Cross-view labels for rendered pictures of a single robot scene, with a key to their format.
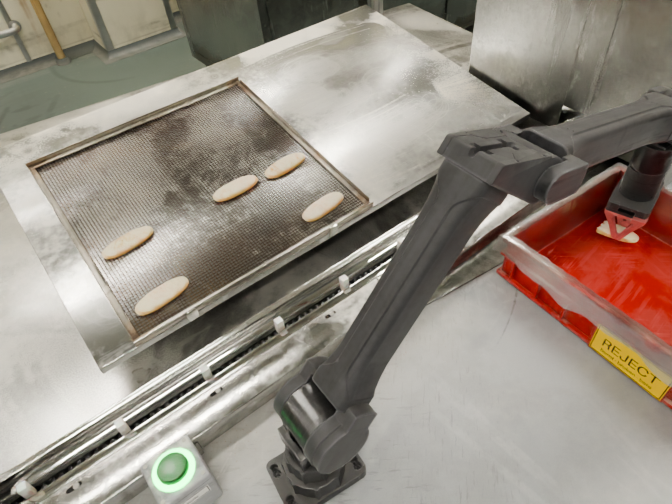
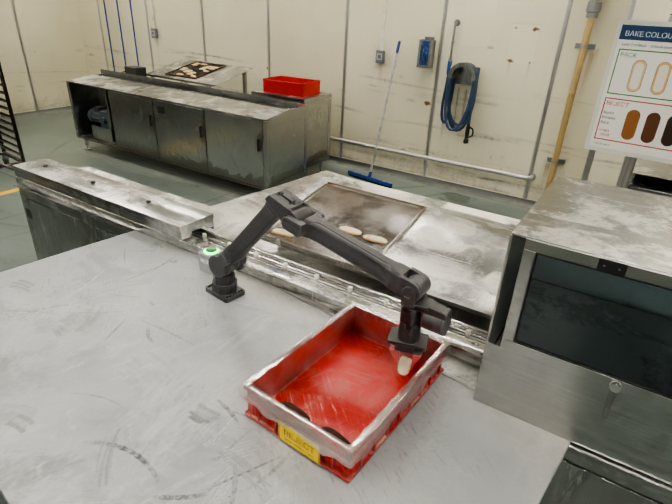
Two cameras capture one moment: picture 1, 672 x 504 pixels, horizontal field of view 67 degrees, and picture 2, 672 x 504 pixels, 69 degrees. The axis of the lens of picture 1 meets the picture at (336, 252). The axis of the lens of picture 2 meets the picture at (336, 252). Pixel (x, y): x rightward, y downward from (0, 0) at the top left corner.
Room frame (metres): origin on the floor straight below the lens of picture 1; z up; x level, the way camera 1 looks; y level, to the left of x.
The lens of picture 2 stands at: (0.02, -1.40, 1.73)
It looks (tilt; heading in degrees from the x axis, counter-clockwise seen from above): 27 degrees down; 65
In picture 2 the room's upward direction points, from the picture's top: 3 degrees clockwise
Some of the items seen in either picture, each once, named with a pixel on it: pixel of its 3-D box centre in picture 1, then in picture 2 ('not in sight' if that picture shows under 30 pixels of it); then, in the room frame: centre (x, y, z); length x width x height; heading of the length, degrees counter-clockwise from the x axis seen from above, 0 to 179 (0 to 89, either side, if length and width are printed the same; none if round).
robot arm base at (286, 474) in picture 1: (313, 459); (224, 282); (0.28, 0.06, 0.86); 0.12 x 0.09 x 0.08; 116
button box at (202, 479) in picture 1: (185, 483); (212, 263); (0.28, 0.24, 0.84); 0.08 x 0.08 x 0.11; 33
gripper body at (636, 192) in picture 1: (640, 182); (409, 331); (0.65, -0.53, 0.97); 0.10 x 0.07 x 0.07; 138
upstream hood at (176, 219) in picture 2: not in sight; (104, 193); (-0.08, 1.01, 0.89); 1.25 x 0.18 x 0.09; 123
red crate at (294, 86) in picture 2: not in sight; (291, 85); (1.79, 3.71, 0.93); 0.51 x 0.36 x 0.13; 127
